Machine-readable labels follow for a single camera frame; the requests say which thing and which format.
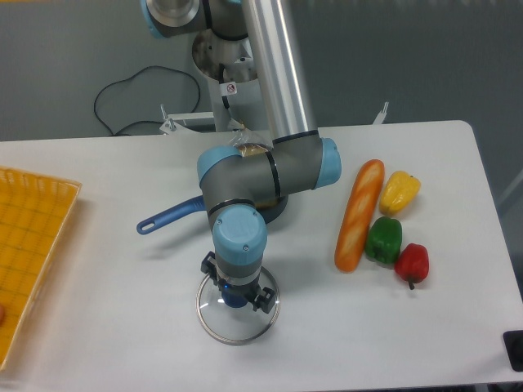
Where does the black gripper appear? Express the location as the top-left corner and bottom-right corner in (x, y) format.
(217, 279), (275, 314)

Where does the glass pot lid blue knob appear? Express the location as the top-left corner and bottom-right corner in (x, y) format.
(196, 267), (281, 345)

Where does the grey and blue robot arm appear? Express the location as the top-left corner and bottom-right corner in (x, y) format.
(136, 1), (342, 313)

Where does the orange baguette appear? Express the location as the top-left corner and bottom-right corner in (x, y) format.
(334, 159), (385, 273)

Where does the green bell pepper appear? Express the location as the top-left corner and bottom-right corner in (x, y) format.
(364, 216), (403, 265)

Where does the red bell pepper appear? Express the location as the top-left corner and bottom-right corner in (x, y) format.
(394, 243), (430, 290)

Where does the bagged bread slice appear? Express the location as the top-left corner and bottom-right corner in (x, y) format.
(227, 118), (272, 157)

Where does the yellow bell pepper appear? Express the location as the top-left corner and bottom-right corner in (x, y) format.
(378, 171), (421, 216)

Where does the yellow woven basket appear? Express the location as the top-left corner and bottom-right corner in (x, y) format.
(1, 167), (82, 370)

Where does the black device at table edge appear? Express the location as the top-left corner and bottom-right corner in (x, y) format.
(503, 330), (523, 372)

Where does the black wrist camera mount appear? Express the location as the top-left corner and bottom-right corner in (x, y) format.
(200, 252), (217, 285)

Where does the blue saucepan with handle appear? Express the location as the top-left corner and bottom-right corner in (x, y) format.
(136, 195), (288, 235)

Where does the black cable on floor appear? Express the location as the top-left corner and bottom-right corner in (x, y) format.
(93, 65), (202, 136)

